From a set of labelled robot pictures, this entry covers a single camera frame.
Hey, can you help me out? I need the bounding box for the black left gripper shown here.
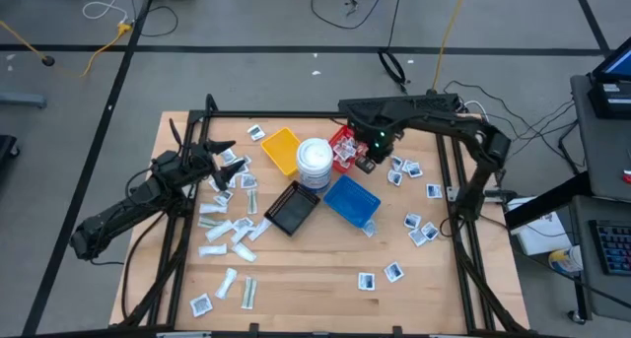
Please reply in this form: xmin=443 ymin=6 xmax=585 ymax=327
xmin=179 ymin=139 xmax=247 ymax=192

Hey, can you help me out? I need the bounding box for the red plastic basket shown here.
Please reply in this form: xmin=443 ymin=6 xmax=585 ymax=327
xmin=327 ymin=124 xmax=369 ymax=175

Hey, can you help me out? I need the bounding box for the white disinfecting wipes canister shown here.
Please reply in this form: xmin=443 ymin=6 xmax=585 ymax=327
xmin=295 ymin=137 xmax=334 ymax=194

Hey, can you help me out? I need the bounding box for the black power strip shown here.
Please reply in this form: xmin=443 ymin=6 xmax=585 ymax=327
xmin=337 ymin=93 xmax=460 ymax=116

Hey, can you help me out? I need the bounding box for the yellow plastic basket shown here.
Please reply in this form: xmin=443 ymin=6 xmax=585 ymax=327
xmin=259 ymin=126 xmax=302 ymax=177

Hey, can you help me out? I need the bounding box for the blue plastic basket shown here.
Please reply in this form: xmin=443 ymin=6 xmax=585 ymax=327
xmin=322 ymin=174 xmax=383 ymax=230

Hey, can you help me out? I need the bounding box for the black plastic basket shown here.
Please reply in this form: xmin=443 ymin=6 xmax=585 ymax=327
xmin=263 ymin=179 xmax=321 ymax=237

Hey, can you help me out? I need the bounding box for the black monitor bar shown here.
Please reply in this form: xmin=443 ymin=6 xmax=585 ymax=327
xmin=502 ymin=171 xmax=593 ymax=232

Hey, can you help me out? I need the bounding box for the grey desk foot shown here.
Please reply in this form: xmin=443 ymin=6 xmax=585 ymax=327
xmin=0 ymin=92 xmax=49 ymax=110

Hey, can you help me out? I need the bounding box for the grey desk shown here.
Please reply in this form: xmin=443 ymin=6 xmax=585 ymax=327
xmin=570 ymin=74 xmax=631 ymax=204
xmin=566 ymin=194 xmax=631 ymax=324

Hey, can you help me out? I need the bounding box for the black box with labels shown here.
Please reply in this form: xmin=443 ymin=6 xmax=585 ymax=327
xmin=588 ymin=80 xmax=631 ymax=121

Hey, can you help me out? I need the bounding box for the black laptop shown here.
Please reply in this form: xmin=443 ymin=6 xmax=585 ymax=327
xmin=590 ymin=46 xmax=631 ymax=83

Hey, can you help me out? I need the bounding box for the black keyboard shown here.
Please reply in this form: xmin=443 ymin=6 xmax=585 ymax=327
xmin=589 ymin=219 xmax=631 ymax=278

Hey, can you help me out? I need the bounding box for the black aluminium table frame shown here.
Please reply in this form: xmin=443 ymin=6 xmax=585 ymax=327
xmin=115 ymin=94 xmax=531 ymax=338

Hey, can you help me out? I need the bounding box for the black hanging cable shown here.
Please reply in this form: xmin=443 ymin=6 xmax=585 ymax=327
xmin=377 ymin=0 xmax=408 ymax=95

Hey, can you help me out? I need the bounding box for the black floor cable bundle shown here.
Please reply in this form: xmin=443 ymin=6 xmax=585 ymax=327
xmin=443 ymin=79 xmax=578 ymax=174
xmin=293 ymin=0 xmax=388 ymax=32

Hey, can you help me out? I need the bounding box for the white floor cable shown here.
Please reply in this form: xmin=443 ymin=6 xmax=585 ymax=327
xmin=81 ymin=0 xmax=130 ymax=27

